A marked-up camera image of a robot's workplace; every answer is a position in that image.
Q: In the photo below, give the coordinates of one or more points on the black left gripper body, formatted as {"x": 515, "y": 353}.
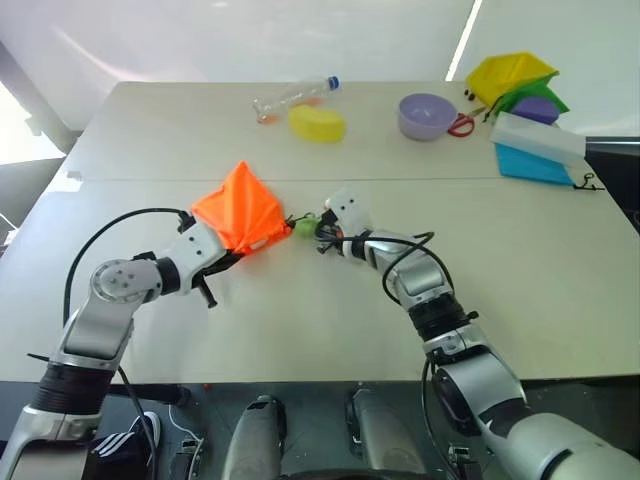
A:
{"x": 220, "y": 262}

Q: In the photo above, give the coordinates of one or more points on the grey rounded robot leg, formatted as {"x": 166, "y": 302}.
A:
{"x": 380, "y": 435}
{"x": 255, "y": 440}

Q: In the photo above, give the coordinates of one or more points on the white flat rectangular box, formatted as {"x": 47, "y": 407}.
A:
{"x": 537, "y": 139}

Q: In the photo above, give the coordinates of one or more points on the black sneaker with white stripes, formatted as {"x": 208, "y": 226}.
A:
{"x": 122, "y": 445}

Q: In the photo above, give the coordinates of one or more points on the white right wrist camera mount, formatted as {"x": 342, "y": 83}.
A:
{"x": 348, "y": 210}

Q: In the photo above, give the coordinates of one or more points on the green fabric pouch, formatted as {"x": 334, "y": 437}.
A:
{"x": 542, "y": 92}

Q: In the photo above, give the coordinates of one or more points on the yellow fabric pouch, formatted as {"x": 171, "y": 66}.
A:
{"x": 505, "y": 75}

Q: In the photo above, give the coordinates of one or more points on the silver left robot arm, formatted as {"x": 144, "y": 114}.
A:
{"x": 100, "y": 325}

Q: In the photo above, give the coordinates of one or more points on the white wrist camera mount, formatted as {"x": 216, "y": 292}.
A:
{"x": 348, "y": 210}
{"x": 192, "y": 250}

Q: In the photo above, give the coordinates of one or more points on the purple fabric pouch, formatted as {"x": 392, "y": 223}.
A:
{"x": 536, "y": 110}

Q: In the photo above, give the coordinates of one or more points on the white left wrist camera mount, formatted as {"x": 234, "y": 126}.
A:
{"x": 192, "y": 250}

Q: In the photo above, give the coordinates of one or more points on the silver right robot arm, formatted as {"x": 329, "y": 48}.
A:
{"x": 480, "y": 395}

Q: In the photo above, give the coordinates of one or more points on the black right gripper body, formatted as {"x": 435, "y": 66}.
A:
{"x": 330, "y": 231}

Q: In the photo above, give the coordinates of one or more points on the yellow kidney-shaped sponge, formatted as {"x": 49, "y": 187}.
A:
{"x": 317, "y": 123}

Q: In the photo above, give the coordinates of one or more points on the clear bottle with blue cap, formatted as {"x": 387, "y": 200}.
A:
{"x": 295, "y": 96}

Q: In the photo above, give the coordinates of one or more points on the purple plastic bowl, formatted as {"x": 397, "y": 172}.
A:
{"x": 426, "y": 116}

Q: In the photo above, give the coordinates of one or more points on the blue fabric pouch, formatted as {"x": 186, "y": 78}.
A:
{"x": 530, "y": 167}

